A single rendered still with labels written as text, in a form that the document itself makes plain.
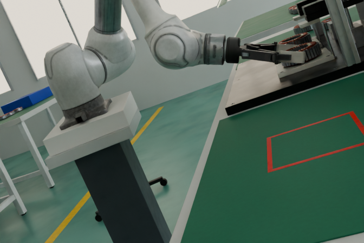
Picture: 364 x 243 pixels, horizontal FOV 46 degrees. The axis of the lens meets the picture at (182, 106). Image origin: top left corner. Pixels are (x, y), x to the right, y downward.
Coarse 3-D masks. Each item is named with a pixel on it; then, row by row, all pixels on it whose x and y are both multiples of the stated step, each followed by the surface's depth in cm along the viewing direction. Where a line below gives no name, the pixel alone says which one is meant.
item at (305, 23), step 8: (320, 0) 116; (344, 0) 113; (352, 0) 112; (360, 0) 111; (304, 8) 114; (312, 8) 114; (320, 8) 114; (344, 8) 112; (304, 16) 120; (312, 16) 114; (320, 16) 114; (304, 24) 116; (352, 24) 114
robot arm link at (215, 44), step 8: (208, 40) 121; (216, 40) 121; (224, 40) 121; (208, 48) 121; (216, 48) 120; (224, 48) 121; (208, 56) 121; (216, 56) 121; (224, 56) 122; (208, 64) 125; (216, 64) 124
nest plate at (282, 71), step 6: (324, 48) 125; (324, 54) 117; (330, 54) 114; (312, 60) 116; (318, 60) 113; (324, 60) 113; (330, 60) 113; (276, 66) 128; (282, 66) 124; (294, 66) 118; (300, 66) 115; (306, 66) 114; (312, 66) 114; (282, 72) 116; (288, 72) 115; (294, 72) 115
